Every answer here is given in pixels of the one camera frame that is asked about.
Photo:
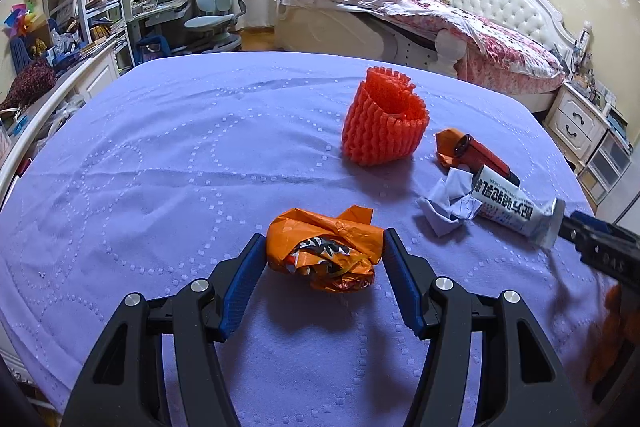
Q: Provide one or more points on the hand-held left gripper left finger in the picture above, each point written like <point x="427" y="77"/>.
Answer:
<point x="240" y="282"/>

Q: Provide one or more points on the white ointment tube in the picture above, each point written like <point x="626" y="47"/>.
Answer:
<point x="510" y="207"/>

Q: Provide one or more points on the white nightstand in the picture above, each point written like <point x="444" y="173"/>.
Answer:
<point x="570" y="122"/>

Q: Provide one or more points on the red foam fruit net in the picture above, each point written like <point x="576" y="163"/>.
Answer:
<point x="380" y="132"/>

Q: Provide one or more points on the small items on nightstand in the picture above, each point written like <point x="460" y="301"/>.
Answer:
<point x="590" y="82"/>

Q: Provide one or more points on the pink floral quilt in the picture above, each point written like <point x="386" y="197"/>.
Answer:
<point x="400" y="4"/>

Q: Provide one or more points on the pink floral bed sheet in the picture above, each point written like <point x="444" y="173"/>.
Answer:
<point x="515" y="59"/>

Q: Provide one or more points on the colourful pinwheel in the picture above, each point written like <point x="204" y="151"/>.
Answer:
<point x="20" y="19"/>

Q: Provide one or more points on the grey study desk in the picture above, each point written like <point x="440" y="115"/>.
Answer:
<point x="165" y="7"/>

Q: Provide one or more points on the orange plastic bag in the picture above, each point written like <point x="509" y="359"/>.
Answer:
<point x="350" y="237"/>

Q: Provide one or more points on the white bed with tufted headboard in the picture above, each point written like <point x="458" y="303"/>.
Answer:
<point x="520" y="7"/>

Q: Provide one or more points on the clear plastic drawer unit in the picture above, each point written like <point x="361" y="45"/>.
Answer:
<point x="605" y="162"/>

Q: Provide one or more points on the blue plastic basket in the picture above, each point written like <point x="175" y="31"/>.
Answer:
<point x="20" y="54"/>

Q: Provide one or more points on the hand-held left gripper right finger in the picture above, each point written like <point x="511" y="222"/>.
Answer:
<point x="407" y="282"/>

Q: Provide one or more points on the dark red fuzzy cloth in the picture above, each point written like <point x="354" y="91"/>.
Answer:
<point x="30" y="84"/>

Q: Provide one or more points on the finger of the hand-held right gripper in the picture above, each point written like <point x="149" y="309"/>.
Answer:
<point x="605" y="227"/>
<point x="575" y="237"/>

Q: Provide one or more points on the blue bag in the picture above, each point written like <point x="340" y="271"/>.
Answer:
<point x="152" y="52"/>

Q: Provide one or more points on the pale purple paper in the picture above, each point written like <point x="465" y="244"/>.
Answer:
<point x="445" y="212"/>

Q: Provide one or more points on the purple tablecloth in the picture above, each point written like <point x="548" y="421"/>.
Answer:
<point x="175" y="157"/>

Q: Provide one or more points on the stack of books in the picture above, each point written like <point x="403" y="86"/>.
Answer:
<point x="619" y="119"/>

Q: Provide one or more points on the person's orange fleece clothing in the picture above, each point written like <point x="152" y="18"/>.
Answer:
<point x="607" y="332"/>

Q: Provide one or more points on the white low cabinet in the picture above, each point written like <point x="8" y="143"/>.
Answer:
<point x="95" y="77"/>

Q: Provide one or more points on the red small carton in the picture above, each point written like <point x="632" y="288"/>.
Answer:
<point x="487" y="154"/>

